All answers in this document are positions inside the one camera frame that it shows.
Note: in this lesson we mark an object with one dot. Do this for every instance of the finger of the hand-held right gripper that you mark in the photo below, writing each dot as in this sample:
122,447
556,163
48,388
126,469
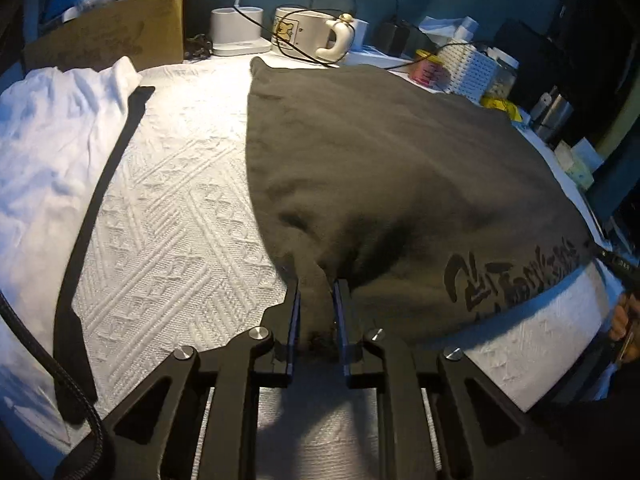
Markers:
617,263

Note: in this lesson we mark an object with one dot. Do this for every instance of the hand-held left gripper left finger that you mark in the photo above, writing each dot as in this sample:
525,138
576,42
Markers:
294,330

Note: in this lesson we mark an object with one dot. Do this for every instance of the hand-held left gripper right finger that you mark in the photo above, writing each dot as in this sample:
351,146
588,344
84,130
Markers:
341,330

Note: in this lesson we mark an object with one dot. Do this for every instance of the dark brown t-shirt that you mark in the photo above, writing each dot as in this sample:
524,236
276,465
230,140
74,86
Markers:
400,160

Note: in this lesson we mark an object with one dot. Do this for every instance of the person's right hand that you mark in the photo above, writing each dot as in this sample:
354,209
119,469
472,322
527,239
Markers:
622,320

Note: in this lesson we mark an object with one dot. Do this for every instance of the tissue box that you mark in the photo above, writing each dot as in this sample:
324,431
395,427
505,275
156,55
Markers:
580,165

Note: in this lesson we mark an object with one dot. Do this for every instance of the steel tumbler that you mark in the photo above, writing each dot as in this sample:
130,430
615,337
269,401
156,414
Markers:
550,115

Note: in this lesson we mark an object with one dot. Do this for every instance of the yellow snack packet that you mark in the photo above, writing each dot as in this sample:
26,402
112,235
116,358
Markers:
505,108

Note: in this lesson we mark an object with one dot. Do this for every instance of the glass jar white lid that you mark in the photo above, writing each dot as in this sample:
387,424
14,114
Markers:
502,80

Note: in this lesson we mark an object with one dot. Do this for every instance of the white woven basket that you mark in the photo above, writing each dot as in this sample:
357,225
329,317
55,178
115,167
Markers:
470,70

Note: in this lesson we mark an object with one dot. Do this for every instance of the red labelled can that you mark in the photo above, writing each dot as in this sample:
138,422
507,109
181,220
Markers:
426,70

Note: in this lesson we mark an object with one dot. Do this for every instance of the white power strip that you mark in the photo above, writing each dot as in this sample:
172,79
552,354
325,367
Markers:
380,59

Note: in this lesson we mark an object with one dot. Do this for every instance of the white crumpled tissue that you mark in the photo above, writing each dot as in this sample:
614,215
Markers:
440,27

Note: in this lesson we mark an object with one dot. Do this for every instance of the white charger plug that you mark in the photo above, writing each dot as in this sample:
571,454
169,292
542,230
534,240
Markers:
361,35

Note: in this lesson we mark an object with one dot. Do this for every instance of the black power adapter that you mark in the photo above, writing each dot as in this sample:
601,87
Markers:
392,37

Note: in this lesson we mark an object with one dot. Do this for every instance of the white mug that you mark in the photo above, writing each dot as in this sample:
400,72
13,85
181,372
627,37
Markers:
305,30

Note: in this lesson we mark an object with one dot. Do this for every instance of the white desk lamp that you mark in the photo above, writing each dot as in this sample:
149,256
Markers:
235,35

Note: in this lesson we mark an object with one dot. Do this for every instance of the white crumpled garment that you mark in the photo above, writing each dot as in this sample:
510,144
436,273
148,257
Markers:
50,135

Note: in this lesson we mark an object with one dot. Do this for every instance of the cardboard box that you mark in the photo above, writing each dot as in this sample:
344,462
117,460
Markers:
125,30

